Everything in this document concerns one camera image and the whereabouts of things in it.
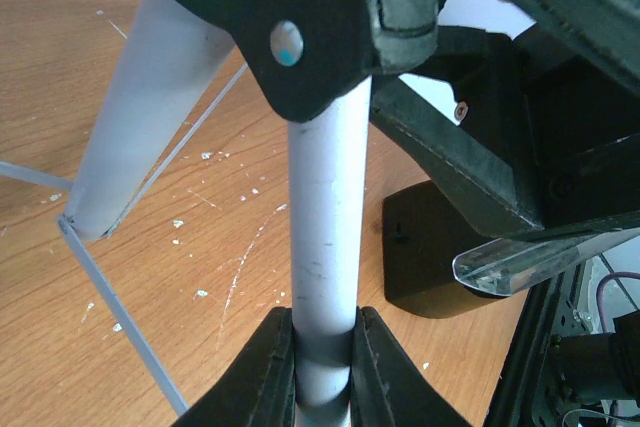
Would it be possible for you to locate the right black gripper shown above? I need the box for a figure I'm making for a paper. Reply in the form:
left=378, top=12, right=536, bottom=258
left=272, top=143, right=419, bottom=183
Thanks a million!
left=370, top=0, right=639, bottom=237

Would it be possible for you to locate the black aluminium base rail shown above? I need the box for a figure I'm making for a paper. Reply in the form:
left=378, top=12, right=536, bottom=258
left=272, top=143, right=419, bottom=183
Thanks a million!
left=484, top=266, right=640, bottom=427

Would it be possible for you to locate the clear plastic metronome cover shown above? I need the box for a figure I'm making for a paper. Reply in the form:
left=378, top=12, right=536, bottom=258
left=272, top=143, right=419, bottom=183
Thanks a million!
left=452, top=228, right=639, bottom=297

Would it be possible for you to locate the white music stand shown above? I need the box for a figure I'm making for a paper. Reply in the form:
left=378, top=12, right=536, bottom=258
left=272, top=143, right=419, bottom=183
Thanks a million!
left=0, top=0, right=441, bottom=427

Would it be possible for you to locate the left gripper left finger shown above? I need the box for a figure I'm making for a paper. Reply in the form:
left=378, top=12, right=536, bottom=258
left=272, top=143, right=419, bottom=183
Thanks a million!
left=174, top=307, right=295, bottom=426

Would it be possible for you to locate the black metronome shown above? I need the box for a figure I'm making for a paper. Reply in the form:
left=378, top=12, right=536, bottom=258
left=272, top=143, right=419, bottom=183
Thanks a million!
left=382, top=181, right=503, bottom=319

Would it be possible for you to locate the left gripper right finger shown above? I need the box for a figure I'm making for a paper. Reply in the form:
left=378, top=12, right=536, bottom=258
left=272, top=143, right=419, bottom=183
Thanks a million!
left=350, top=307, right=468, bottom=426

